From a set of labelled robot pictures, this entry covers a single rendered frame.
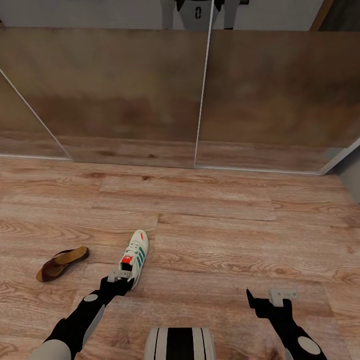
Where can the sandal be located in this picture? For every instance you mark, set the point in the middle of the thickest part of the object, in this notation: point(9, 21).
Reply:
point(57, 266)

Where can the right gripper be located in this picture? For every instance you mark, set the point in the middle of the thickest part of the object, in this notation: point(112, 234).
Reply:
point(265, 309)

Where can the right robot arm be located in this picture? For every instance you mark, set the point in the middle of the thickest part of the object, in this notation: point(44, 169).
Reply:
point(278, 309)

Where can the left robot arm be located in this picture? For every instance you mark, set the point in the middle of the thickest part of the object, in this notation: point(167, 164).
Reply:
point(70, 335)

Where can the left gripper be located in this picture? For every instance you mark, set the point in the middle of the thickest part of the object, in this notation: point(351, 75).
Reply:
point(117, 288)

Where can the robot trunk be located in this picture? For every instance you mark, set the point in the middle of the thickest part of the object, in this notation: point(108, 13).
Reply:
point(180, 343)

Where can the gym shoe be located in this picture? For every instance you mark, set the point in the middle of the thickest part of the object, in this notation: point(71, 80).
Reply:
point(134, 256)

